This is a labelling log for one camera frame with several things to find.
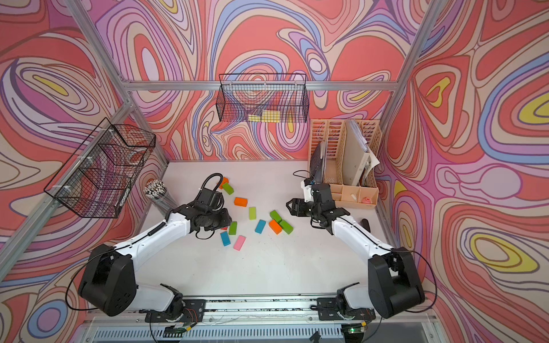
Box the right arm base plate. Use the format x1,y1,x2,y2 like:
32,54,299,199
310,297,376,323

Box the grey stapler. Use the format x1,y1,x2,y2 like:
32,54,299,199
360,218,371,232

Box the yellow sticky notes pad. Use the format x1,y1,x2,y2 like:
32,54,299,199
247,110,281,123

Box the orange block right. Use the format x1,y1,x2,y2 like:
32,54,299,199
269,220,283,234

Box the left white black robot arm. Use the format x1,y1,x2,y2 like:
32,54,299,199
78,188,232,322

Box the pink block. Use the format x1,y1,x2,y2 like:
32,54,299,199
233,235,246,251

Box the orange block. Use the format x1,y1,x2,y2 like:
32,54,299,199
269,220,283,234
234,197,248,207
219,177,228,189

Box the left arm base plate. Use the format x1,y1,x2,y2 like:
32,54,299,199
145,299,207,324

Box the white folder in organizer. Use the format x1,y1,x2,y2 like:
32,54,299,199
342,119,379,187

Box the orange block far back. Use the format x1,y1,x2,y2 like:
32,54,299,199
219,177,228,189

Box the light green block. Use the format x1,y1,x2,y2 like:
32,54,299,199
248,207,257,220

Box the orange block middle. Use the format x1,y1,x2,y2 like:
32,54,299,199
234,197,248,207

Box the teal block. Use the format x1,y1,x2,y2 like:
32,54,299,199
254,220,266,234
220,231,231,247

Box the aluminium front rail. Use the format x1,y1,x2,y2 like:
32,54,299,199
82,293,441,329

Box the black wire basket left wall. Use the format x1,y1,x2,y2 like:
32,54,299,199
44,118,156,219

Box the black wire basket back wall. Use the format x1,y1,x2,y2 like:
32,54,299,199
216,72,310,124

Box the dark tablet in organizer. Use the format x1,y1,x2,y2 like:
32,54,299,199
310,140,327,184

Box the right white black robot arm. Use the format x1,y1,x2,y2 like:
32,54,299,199
286,179,425,319

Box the black wire basket wall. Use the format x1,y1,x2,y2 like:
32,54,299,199
44,118,156,219
216,72,310,124

